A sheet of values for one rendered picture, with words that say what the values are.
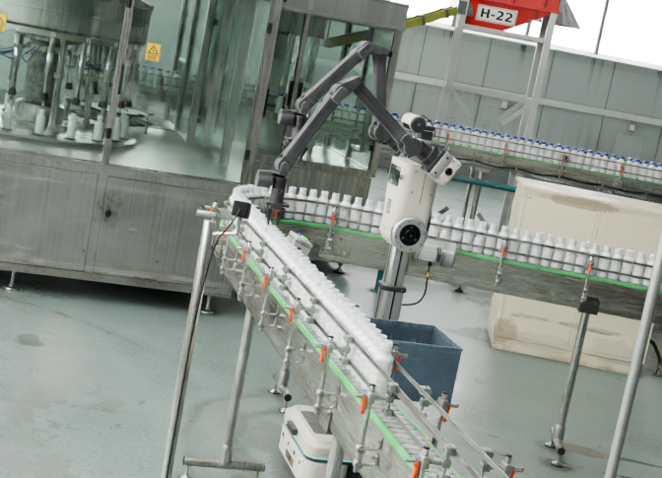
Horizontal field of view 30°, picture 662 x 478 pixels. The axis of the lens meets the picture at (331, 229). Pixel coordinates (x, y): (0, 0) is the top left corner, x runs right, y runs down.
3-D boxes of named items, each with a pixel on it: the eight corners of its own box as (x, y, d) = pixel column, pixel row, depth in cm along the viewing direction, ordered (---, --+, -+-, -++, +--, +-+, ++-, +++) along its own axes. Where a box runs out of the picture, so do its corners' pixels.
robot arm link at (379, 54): (391, 41, 551) (384, 40, 560) (363, 41, 547) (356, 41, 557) (391, 141, 558) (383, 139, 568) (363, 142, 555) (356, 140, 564)
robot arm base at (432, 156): (439, 148, 527) (422, 170, 527) (427, 136, 525) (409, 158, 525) (446, 151, 519) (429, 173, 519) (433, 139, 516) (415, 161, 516)
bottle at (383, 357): (361, 394, 354) (371, 339, 351) (373, 391, 358) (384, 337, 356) (378, 400, 350) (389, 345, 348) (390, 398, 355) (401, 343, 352)
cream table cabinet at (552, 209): (628, 356, 936) (662, 204, 917) (642, 377, 875) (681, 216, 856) (484, 327, 940) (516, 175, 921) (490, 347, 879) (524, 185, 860)
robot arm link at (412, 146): (357, 68, 502) (350, 67, 511) (333, 92, 501) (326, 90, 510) (426, 147, 515) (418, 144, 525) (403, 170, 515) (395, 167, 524)
